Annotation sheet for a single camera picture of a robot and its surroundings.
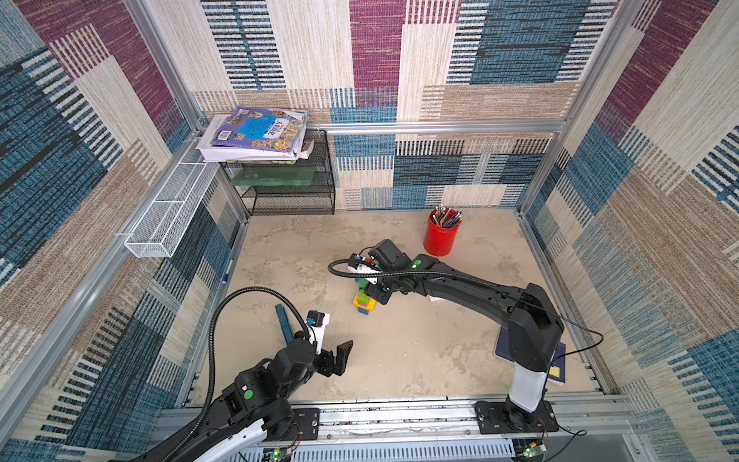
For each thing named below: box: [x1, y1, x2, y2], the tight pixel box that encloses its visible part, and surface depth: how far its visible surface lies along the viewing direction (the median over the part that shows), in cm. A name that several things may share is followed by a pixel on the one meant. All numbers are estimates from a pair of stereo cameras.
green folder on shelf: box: [230, 166, 315, 186], surface depth 101 cm
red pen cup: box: [423, 208, 460, 257], surface depth 110 cm
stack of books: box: [195, 105, 315, 164], surface depth 81 cm
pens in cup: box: [432, 203, 462, 229], surface depth 101 cm
